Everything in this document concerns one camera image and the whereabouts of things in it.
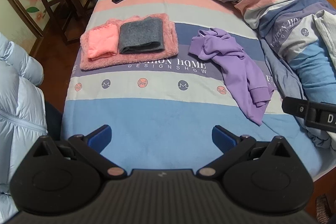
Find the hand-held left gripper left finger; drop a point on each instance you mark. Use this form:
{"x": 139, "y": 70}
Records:
{"x": 101, "y": 136}

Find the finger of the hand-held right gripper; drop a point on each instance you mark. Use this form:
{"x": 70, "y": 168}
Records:
{"x": 295, "y": 107}

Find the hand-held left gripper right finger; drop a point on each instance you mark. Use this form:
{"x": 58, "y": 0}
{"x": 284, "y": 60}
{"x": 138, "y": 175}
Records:
{"x": 223, "y": 138}

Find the purple sweatshirt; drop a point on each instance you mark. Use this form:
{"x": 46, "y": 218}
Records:
{"x": 236, "y": 69}

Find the striped bed sheet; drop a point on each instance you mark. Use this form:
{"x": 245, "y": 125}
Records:
{"x": 157, "y": 113}

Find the light blue puffer jacket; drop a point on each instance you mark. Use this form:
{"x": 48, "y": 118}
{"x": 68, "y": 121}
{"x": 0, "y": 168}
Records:
{"x": 18, "y": 108}

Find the pink fluffy folded garment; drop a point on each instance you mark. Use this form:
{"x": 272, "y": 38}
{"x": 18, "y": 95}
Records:
{"x": 147, "y": 58}

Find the light pink folded garment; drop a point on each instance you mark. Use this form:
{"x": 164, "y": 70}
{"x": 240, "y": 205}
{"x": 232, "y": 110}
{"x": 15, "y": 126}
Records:
{"x": 102, "y": 40}

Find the grey folded garment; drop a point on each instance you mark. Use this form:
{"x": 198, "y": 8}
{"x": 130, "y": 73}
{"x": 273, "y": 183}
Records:
{"x": 139, "y": 35}

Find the floral sliding door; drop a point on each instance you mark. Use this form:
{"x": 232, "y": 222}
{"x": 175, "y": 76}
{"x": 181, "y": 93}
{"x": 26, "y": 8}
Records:
{"x": 15, "y": 3}

